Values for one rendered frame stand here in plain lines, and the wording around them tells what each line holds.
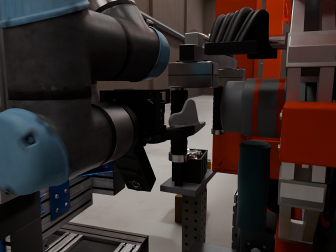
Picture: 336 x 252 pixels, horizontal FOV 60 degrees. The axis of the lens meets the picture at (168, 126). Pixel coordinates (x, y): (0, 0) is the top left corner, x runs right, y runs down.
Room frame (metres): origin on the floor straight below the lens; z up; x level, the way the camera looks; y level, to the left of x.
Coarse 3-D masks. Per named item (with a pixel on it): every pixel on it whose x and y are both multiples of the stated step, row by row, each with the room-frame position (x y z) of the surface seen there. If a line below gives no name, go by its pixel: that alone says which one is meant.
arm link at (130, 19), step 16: (96, 0) 0.37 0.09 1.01; (112, 0) 0.37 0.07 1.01; (128, 0) 0.39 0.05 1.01; (112, 16) 0.35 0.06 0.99; (128, 16) 0.37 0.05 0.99; (128, 32) 0.34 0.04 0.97; (144, 32) 0.37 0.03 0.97; (160, 32) 0.42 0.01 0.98; (128, 48) 0.33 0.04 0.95; (144, 48) 0.36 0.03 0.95; (160, 48) 0.39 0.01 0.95; (128, 64) 0.34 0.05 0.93; (144, 64) 0.37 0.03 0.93; (160, 64) 0.40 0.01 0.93; (112, 80) 0.36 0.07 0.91; (128, 80) 0.38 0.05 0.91
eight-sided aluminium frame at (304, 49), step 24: (288, 48) 0.43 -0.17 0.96; (312, 48) 0.41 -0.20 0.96; (288, 72) 0.42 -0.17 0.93; (312, 72) 0.43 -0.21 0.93; (288, 96) 0.42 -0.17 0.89; (288, 168) 0.42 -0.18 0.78; (312, 168) 0.41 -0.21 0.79; (288, 192) 0.42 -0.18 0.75; (312, 192) 0.41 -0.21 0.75; (288, 216) 0.47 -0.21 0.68; (312, 216) 0.44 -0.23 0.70; (288, 240) 0.55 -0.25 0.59; (312, 240) 0.53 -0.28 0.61
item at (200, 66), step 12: (204, 60) 0.56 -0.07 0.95; (168, 72) 0.58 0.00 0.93; (180, 72) 0.57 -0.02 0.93; (192, 72) 0.56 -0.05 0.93; (204, 72) 0.55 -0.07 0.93; (216, 72) 0.57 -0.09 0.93; (168, 84) 0.58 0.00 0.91; (180, 84) 0.57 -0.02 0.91; (192, 84) 0.56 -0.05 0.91; (204, 84) 0.55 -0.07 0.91; (216, 84) 0.58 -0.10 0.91
